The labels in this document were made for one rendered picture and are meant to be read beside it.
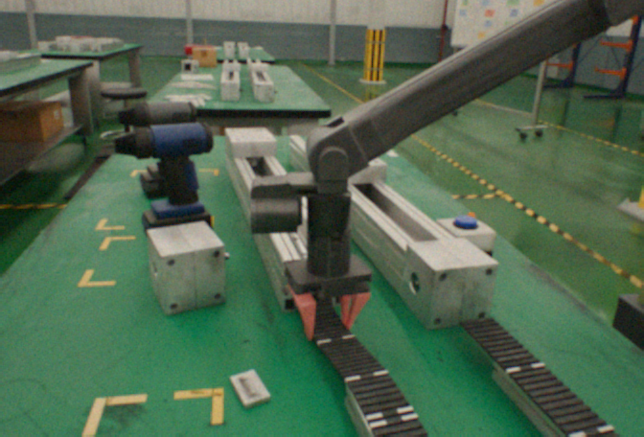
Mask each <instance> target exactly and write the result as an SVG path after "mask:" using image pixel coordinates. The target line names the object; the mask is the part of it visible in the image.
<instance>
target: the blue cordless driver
mask: <svg viewBox="0 0 644 437"><path fill-rule="evenodd" d="M213 146H214V136H213V132H212V130H211V128H210V127H209V126H208V125H207V124H200V123H195V124H180V125H164V126H149V129H147V128H146V127H134V128H133V130H132V131H131V132H129V133H126V134H123V135H120V136H116V137H114V138H113V144H106V145H97V149H109V148H114V152H115V153H116V154H122V155H129V156H135V158H137V160H143V159H150V157H152V158H153V159H160V161H157V162H156V166H157V170H158V173H159V176H160V177H163V176H164V181H165V186H166V191H167V195H168V200H160V201H153V202H152V203H151V204H150V210H147V211H144V212H143V215H142V216H141V219H142V224H143V226H144V232H145V234H146V236H147V237H148V232H147V231H148V230H151V229H157V228H164V227H170V226H177V225H182V224H189V223H195V222H202V221H205V223H206V224H207V225H208V226H209V227H210V228H211V230H212V231H213V229H212V215H211V213H210V212H209V211H208V210H207V209H206V208H205V206H204V204H203V203H202V202H201V201H200V200H199V196H198V192H197V190H198V189H199V182H198V178H197V173H196V165H195V160H192V159H190V158H189V156H192V155H202V154H203V152H204V153H210V152H211V150H212V149H213Z"/></svg>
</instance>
